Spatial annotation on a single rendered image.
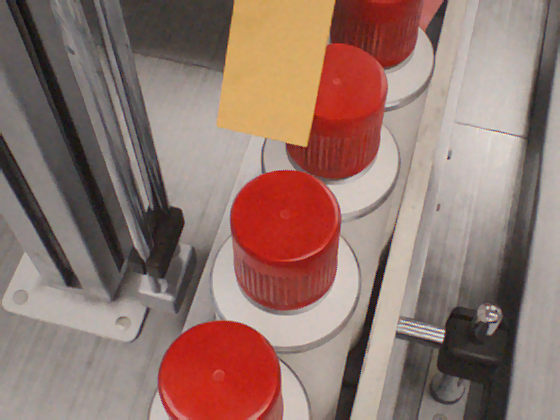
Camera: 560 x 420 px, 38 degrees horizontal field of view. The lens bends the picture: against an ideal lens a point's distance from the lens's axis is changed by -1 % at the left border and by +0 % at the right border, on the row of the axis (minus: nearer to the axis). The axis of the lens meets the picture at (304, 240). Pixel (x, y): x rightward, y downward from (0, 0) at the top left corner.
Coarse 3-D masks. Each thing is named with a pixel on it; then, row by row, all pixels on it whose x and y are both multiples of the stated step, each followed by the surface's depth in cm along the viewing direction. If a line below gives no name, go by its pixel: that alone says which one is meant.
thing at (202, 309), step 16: (256, 144) 40; (256, 160) 39; (240, 176) 39; (256, 176) 39; (224, 224) 38; (208, 272) 36; (208, 288) 36; (192, 304) 36; (208, 304) 36; (192, 320) 35; (208, 320) 35
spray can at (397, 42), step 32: (352, 0) 28; (384, 0) 28; (416, 0) 28; (352, 32) 29; (384, 32) 29; (416, 32) 30; (384, 64) 30; (416, 64) 31; (416, 96) 32; (416, 128) 35; (384, 256) 45
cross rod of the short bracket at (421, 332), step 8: (400, 320) 41; (408, 320) 41; (416, 320) 41; (400, 328) 41; (408, 328) 41; (416, 328) 41; (424, 328) 41; (432, 328) 41; (440, 328) 41; (400, 336) 41; (408, 336) 41; (416, 336) 41; (424, 336) 41; (432, 336) 41; (440, 336) 41; (424, 344) 41; (432, 344) 41; (440, 344) 41
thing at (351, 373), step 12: (444, 0) 55; (444, 12) 55; (432, 24) 54; (432, 36) 54; (384, 264) 46; (372, 300) 45; (372, 312) 44; (360, 348) 43; (348, 360) 43; (360, 360) 43; (348, 372) 43; (360, 372) 43; (348, 384) 43; (348, 396) 42; (348, 408) 42
